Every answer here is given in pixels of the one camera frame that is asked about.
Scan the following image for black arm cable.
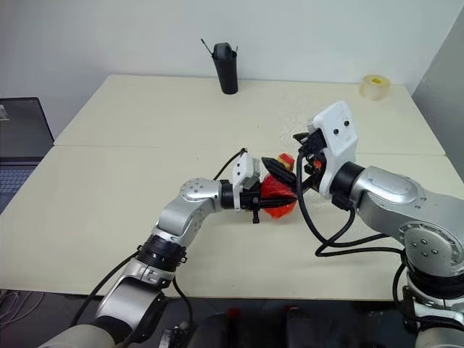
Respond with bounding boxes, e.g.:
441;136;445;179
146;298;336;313
295;148;405;259
212;146;249;181

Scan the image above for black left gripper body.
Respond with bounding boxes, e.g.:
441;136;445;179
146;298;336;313
239;179;264;224

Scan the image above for black pen holder cup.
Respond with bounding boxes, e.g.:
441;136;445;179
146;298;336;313
212;42;239;96

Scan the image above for white floor cables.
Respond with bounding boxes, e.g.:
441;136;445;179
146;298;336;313
0;289;45;329

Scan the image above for red plastic bag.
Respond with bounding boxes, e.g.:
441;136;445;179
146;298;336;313
260;152;299;220

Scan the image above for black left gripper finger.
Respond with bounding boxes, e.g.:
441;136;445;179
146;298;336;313
260;195;297;209
260;157;297;185

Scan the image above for clear yellowish tape roll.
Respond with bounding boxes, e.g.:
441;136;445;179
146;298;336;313
359;74;393;101

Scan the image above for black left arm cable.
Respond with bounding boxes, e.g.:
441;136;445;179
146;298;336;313
212;146;249;181

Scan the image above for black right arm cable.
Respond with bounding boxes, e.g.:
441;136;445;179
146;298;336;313
295;148;405;259

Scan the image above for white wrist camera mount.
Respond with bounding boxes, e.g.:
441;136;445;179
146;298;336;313
310;101;360;199
231;154;262;211

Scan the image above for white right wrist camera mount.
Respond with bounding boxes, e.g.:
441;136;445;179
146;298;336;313
310;101;360;199

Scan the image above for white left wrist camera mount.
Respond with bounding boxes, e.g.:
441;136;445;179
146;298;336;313
231;154;262;211

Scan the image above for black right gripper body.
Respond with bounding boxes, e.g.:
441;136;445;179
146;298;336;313
297;127;328;188

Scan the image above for grey laptop computer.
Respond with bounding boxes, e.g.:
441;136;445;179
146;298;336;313
0;96;56;215

